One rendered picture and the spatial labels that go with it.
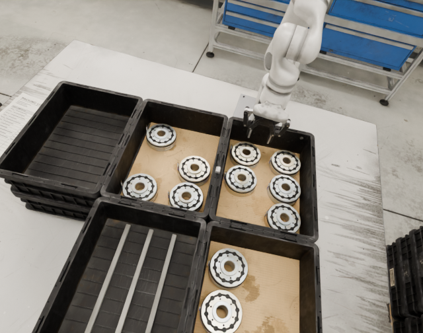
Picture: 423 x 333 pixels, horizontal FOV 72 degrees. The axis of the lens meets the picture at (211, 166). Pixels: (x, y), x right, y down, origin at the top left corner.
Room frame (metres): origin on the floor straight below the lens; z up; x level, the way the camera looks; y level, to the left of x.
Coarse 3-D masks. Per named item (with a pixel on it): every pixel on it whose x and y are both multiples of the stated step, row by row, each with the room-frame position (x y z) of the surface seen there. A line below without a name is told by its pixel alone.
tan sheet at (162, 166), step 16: (176, 128) 0.72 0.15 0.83; (144, 144) 0.62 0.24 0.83; (176, 144) 0.65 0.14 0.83; (192, 144) 0.66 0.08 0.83; (208, 144) 0.68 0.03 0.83; (144, 160) 0.55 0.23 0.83; (160, 160) 0.57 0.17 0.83; (176, 160) 0.58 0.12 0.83; (208, 160) 0.61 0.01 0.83; (128, 176) 0.48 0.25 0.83; (160, 176) 0.50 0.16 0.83; (176, 176) 0.51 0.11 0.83; (160, 192) 0.44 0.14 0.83
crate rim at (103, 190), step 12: (144, 108) 0.70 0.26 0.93; (180, 108) 0.73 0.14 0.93; (192, 108) 0.74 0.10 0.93; (132, 132) 0.58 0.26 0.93; (120, 156) 0.48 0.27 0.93; (216, 156) 0.55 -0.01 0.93; (108, 180) 0.40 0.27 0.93; (108, 192) 0.36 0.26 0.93; (144, 204) 0.35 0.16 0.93; (156, 204) 0.35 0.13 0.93; (204, 216) 0.34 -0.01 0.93
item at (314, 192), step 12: (228, 120) 0.71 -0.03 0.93; (240, 120) 0.72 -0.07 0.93; (228, 132) 0.67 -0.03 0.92; (300, 132) 0.72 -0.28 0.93; (312, 144) 0.68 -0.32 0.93; (312, 156) 0.63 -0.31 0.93; (312, 168) 0.57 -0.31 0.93; (216, 180) 0.46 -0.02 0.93; (312, 180) 0.53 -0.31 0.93; (216, 192) 0.43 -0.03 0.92; (312, 192) 0.49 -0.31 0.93; (312, 204) 0.45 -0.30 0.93; (216, 216) 0.35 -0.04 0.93; (312, 216) 0.41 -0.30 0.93; (252, 228) 0.34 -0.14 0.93; (264, 228) 0.34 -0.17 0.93; (312, 240) 0.33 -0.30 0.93
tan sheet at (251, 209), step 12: (228, 156) 0.64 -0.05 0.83; (264, 156) 0.67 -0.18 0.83; (228, 168) 0.59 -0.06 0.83; (264, 168) 0.62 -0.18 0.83; (240, 180) 0.55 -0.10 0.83; (264, 180) 0.57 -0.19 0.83; (228, 192) 0.49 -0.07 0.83; (252, 192) 0.51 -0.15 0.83; (264, 192) 0.52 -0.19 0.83; (228, 204) 0.45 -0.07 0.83; (240, 204) 0.46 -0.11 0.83; (252, 204) 0.47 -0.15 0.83; (264, 204) 0.47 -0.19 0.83; (228, 216) 0.41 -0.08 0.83; (240, 216) 0.42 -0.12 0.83; (252, 216) 0.42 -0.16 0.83; (264, 216) 0.43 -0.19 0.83
